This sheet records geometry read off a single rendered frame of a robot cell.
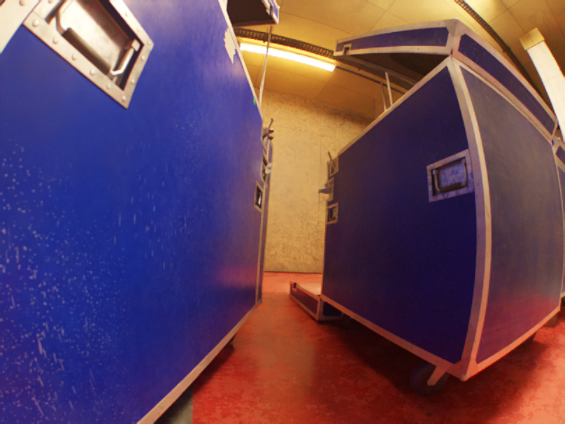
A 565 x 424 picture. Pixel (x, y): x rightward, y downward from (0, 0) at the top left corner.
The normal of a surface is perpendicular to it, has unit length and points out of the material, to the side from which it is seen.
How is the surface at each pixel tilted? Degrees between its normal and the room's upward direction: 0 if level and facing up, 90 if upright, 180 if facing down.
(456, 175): 90
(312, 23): 180
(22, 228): 90
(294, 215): 90
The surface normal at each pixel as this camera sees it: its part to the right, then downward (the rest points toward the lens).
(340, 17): -0.07, 0.99
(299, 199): 0.27, -0.11
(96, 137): 0.99, 0.05
